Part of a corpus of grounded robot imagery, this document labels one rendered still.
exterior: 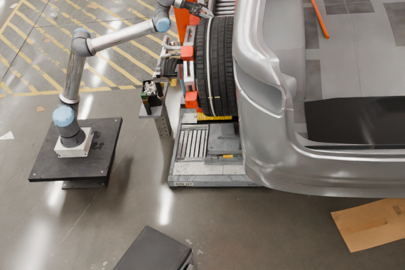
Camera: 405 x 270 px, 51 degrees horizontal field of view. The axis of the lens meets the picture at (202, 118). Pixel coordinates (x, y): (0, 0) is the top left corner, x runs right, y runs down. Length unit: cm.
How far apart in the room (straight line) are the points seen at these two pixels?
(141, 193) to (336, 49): 175
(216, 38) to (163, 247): 129
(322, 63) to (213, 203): 128
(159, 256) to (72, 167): 105
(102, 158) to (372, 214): 194
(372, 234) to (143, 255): 148
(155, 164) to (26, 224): 106
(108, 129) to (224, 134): 92
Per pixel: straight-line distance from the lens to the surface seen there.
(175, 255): 261
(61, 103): 329
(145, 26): 274
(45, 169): 338
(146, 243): 269
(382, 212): 317
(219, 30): 265
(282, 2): 252
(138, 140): 370
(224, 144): 320
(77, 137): 327
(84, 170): 323
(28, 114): 443
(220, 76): 255
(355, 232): 305
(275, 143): 185
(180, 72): 285
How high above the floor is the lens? 261
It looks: 44 degrees down
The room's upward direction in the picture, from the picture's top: 10 degrees counter-clockwise
